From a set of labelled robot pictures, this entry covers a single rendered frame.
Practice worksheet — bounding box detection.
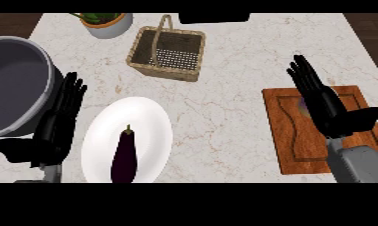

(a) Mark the white pot with plant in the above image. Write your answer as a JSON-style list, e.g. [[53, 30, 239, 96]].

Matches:
[[68, 12, 134, 40]]

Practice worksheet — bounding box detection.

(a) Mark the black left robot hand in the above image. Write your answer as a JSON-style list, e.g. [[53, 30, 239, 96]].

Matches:
[[0, 71, 88, 169]]

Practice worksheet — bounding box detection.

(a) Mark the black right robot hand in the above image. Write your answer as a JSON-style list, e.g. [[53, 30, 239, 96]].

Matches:
[[285, 54, 378, 140]]

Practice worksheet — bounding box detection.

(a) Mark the wicker basket with handle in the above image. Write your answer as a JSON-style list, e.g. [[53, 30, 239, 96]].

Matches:
[[125, 14, 206, 83]]

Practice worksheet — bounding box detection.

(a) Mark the large grey pot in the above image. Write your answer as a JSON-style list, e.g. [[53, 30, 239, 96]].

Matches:
[[0, 35, 65, 138]]

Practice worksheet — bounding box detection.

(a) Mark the black appliance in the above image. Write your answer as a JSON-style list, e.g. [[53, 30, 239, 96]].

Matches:
[[177, 12, 252, 25]]

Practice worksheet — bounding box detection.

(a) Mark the dark purple eggplant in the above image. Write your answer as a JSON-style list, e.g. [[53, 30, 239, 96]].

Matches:
[[109, 123, 140, 184]]

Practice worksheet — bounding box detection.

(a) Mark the white oval plate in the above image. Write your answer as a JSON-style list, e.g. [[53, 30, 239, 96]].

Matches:
[[79, 96, 174, 184]]

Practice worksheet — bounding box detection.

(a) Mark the brown wooden cutting board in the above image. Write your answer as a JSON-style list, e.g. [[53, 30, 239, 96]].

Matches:
[[260, 84, 378, 176]]

